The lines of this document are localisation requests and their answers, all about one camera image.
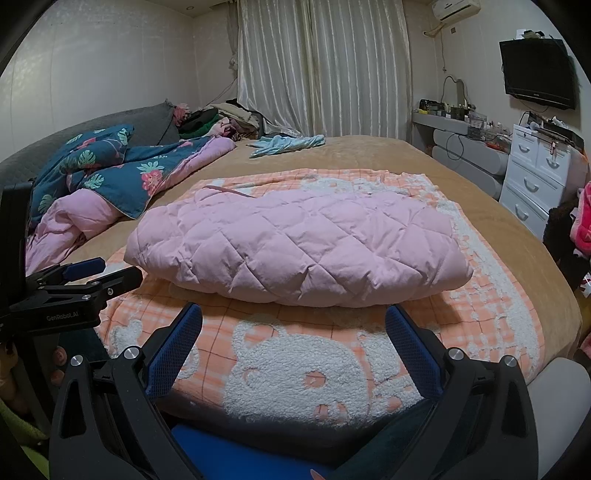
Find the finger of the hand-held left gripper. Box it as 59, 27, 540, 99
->
28, 257, 106, 291
11, 266, 144, 303

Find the black set-top box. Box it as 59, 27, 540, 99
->
531, 124, 585, 148

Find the white drawer cabinet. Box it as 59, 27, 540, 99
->
499, 124, 587, 241

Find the light blue garment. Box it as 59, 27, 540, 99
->
249, 134, 326, 159

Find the pink printed cloth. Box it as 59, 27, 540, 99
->
570, 181, 591, 252

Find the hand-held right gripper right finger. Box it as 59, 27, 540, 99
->
385, 305, 540, 480

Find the orange checked blanket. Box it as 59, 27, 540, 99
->
95, 167, 543, 428

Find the black cloth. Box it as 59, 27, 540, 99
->
542, 198, 585, 289

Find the white bed footboard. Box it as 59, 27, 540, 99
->
526, 357, 587, 480

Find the white striped curtain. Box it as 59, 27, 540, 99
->
235, 0, 411, 141

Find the bed with tan cover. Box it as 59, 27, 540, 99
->
69, 135, 583, 393

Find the pile of clothes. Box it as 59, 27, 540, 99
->
173, 102, 264, 141

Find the small table mirror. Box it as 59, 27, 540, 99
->
442, 75, 469, 109

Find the pink quilted jacket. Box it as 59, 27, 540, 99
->
124, 185, 475, 305

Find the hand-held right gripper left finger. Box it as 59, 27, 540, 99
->
47, 302, 204, 480

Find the person's blue clothing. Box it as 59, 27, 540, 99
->
171, 397, 435, 480

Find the clutter of small toiletries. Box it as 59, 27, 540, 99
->
418, 98, 513, 151

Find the person's left hand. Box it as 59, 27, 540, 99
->
50, 346, 71, 387

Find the black cable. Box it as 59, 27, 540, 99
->
443, 134, 465, 162

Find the grey dressing table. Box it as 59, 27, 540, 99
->
412, 112, 511, 199

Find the blue floral quilt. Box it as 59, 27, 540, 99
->
25, 124, 237, 278

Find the black wall television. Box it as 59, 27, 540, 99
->
499, 38, 578, 110

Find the grey pillow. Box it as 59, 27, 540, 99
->
0, 102, 181, 185

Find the white air conditioner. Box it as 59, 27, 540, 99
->
431, 0, 481, 20

